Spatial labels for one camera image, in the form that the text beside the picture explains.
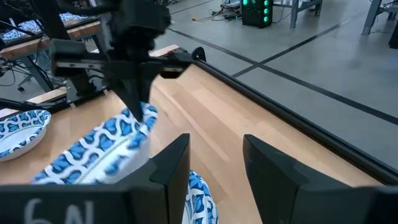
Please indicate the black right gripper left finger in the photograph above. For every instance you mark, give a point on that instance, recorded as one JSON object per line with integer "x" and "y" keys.
{"x": 161, "y": 193}

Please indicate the neighbouring wooden work table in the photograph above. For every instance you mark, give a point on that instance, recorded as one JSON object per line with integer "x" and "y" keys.
{"x": 28, "y": 46}

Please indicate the black aluminium table frame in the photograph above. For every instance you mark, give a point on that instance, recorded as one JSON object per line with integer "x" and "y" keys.
{"x": 280, "y": 115}

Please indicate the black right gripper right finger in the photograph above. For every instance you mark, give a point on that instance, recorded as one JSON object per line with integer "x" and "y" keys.
{"x": 273, "y": 186}

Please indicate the grey metal table legs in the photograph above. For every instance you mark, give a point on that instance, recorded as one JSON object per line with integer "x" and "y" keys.
{"x": 293, "y": 12}
{"x": 371, "y": 15}

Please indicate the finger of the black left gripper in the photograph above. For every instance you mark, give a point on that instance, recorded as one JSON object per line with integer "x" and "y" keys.
{"x": 141, "y": 99}
{"x": 122, "y": 91}

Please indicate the blue patterned paper bowl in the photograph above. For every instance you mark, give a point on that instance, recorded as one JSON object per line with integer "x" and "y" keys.
{"x": 199, "y": 199}
{"x": 93, "y": 149}
{"x": 21, "y": 133}

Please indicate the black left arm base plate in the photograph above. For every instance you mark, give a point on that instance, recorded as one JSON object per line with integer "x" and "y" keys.
{"x": 71, "y": 95}

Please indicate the computer tower green fans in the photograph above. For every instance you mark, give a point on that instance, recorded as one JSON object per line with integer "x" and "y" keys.
{"x": 256, "y": 12}

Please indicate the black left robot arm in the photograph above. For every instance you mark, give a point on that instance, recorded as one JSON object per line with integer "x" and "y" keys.
{"x": 49, "y": 21}

